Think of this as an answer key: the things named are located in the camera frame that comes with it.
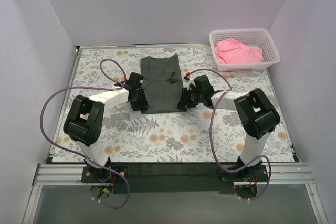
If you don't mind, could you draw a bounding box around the dark grey t shirt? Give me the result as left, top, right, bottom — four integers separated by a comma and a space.
140, 54, 183, 114

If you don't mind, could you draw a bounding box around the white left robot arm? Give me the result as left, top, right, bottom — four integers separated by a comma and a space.
63, 88, 148, 182

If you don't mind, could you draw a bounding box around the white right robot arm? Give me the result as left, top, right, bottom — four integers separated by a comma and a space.
177, 88, 280, 178

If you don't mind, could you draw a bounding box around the floral patterned table mat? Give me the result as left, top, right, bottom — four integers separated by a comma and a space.
68, 47, 278, 162

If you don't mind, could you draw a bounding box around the pink t shirt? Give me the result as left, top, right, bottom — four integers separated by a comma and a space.
215, 39, 264, 64

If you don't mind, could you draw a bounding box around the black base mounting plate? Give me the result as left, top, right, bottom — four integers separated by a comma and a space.
81, 162, 270, 195

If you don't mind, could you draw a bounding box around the white plastic laundry basket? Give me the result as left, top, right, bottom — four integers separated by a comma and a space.
209, 28, 280, 72

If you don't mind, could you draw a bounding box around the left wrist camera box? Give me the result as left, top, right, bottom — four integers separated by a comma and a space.
124, 72, 145, 91

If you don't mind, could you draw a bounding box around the aluminium frame rail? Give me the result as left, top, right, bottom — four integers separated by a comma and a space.
33, 162, 316, 185

